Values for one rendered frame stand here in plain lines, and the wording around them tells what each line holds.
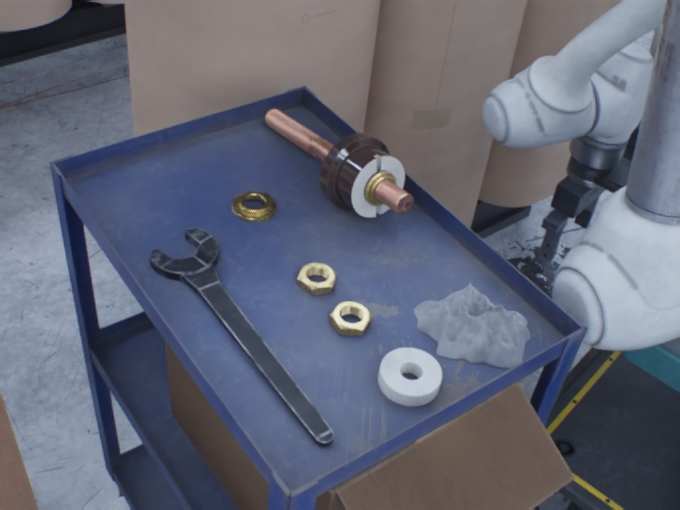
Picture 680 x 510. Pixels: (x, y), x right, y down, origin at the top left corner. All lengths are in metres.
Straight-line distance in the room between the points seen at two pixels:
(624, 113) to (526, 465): 0.59
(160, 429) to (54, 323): 0.93
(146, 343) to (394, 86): 0.75
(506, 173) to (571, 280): 1.22
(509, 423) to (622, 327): 0.19
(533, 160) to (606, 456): 0.90
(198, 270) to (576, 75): 0.59
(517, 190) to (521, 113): 1.11
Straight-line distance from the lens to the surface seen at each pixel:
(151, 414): 1.39
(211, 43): 1.46
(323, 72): 1.54
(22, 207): 2.63
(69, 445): 2.00
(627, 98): 1.35
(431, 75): 1.78
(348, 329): 1.00
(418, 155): 1.89
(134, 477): 1.78
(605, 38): 1.20
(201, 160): 1.27
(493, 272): 1.14
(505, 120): 1.24
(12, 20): 3.11
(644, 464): 1.73
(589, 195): 1.48
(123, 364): 1.46
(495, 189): 2.33
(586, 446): 1.71
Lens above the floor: 1.63
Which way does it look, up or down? 42 degrees down
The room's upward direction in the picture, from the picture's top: 7 degrees clockwise
